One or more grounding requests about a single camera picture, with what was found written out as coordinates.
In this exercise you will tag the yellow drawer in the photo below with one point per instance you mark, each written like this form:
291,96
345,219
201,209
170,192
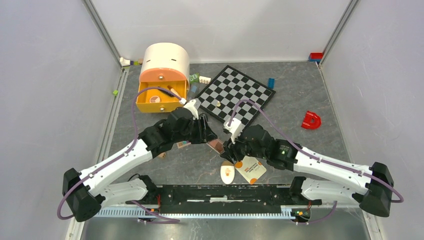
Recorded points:
167,103

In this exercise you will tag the black grey chessboard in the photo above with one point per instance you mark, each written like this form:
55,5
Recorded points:
229,87

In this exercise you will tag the black mounting rail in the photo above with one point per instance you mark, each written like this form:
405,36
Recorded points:
224,199

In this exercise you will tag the wooden handle makeup brush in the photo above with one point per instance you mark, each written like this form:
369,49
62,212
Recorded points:
173,91

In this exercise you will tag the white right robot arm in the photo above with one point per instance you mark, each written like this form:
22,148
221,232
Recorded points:
368,186

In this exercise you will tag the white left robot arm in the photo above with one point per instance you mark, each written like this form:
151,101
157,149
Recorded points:
87,191

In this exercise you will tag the red letter D toy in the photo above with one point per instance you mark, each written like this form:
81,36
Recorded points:
311,121

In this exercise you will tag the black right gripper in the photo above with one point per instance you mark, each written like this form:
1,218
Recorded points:
231,147

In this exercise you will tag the black tube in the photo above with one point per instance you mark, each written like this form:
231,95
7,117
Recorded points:
166,92

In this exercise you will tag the small round pink jar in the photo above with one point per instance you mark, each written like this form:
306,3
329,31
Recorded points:
155,99

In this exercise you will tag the white orange sachet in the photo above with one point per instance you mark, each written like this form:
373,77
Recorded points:
250,168

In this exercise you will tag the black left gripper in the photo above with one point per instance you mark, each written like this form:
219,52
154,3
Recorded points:
205,133

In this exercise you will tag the green toy block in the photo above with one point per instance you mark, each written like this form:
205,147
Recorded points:
194,78

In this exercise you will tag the colourful eyeshadow palette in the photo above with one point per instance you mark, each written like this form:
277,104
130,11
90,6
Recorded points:
182,144

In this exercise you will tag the blue lego brick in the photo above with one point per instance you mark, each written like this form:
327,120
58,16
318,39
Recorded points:
271,83

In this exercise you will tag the white round drawer organizer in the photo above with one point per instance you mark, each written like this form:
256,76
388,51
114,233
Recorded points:
166,55

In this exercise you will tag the white lego brick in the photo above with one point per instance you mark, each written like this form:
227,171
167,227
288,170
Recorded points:
204,80

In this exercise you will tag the pink brown blush palette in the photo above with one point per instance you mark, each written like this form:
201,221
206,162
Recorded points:
217,145

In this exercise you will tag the red blue bricks corner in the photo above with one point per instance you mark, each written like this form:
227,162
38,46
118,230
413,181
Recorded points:
315,57

